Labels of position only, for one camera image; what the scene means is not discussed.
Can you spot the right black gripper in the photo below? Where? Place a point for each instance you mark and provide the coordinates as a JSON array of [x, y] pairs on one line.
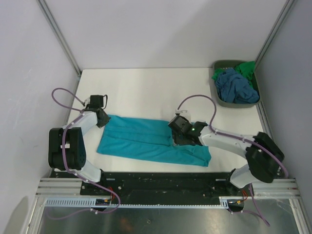
[[177, 139]]

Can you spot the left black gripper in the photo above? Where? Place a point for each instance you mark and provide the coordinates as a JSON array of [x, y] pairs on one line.
[[104, 113]]

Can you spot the teal t-shirt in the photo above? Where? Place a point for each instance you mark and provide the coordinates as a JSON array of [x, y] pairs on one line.
[[149, 140]]

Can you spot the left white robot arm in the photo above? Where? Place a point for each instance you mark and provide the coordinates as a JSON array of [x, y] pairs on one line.
[[67, 151]]

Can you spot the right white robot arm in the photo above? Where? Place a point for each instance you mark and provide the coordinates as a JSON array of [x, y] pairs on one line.
[[261, 153]]

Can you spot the dark blue t-shirt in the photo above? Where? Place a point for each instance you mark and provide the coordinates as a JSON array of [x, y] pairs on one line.
[[232, 87]]

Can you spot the grey plastic bin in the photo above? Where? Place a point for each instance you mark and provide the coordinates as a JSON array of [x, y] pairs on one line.
[[232, 105]]

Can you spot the green t-shirt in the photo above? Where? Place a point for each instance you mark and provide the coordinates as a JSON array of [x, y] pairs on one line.
[[245, 68]]

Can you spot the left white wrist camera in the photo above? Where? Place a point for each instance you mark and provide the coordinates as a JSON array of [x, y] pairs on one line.
[[87, 101]]

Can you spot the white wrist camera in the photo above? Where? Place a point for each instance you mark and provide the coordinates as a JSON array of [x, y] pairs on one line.
[[183, 113], [87, 101]]

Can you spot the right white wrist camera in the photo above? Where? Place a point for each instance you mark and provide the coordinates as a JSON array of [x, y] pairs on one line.
[[183, 113]]

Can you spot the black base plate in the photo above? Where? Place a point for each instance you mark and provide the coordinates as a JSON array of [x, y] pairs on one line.
[[167, 189]]

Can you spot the left aluminium corner post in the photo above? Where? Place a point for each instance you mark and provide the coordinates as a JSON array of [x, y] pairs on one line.
[[59, 35]]

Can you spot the aluminium corner post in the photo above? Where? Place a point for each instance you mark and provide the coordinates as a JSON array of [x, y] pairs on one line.
[[59, 35], [286, 9]]

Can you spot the aluminium frame rail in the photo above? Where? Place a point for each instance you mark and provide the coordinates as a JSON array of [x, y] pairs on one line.
[[59, 187]]

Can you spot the right aluminium corner post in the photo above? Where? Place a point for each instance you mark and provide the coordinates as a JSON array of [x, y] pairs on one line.
[[286, 9]]

